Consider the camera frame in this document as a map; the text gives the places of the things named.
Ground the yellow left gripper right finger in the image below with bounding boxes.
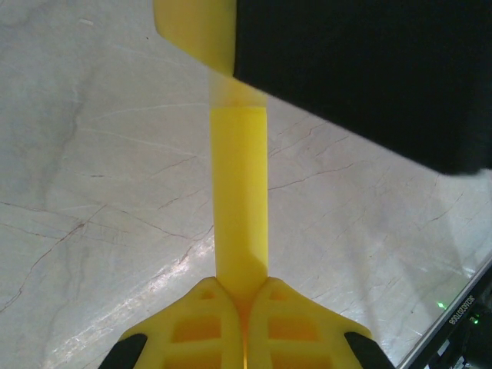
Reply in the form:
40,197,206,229
243,275,394,369

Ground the yellow highlighter pen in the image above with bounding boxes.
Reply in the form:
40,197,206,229
210,106,270,301

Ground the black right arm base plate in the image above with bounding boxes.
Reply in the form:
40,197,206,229
407,264,492,369

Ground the wide aluminium base rail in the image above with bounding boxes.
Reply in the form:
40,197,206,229
397,254,492,369

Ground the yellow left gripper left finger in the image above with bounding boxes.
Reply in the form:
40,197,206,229
99,275,246,369

